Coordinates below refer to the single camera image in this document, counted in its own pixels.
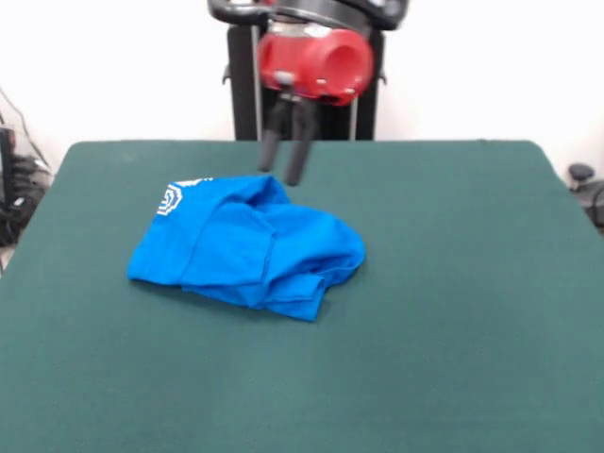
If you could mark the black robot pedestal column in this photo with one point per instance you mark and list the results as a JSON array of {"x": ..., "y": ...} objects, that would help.
[{"x": 243, "y": 94}]

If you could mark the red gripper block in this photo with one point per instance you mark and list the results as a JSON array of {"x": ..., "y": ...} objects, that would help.
[{"x": 311, "y": 61}]

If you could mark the dark green table cloth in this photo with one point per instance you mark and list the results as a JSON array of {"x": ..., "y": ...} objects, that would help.
[{"x": 448, "y": 307}]

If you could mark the blue printed t-shirt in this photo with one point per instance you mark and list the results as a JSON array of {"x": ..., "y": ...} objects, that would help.
[{"x": 236, "y": 245}]

